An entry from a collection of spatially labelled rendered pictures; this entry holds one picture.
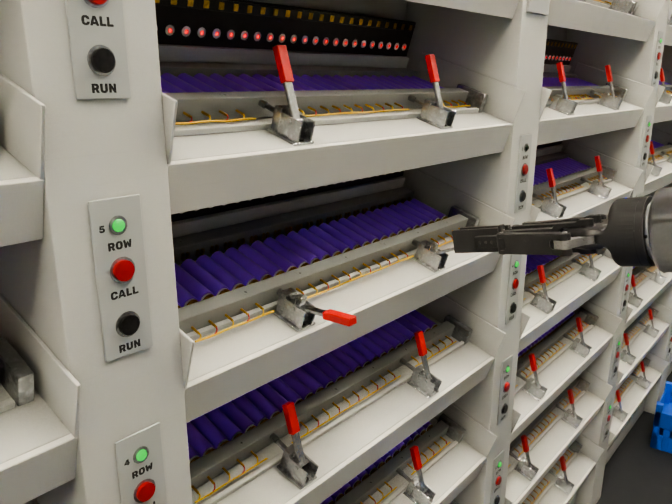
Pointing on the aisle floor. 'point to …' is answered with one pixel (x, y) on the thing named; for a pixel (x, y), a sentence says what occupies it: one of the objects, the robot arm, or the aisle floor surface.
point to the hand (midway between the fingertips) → (482, 239)
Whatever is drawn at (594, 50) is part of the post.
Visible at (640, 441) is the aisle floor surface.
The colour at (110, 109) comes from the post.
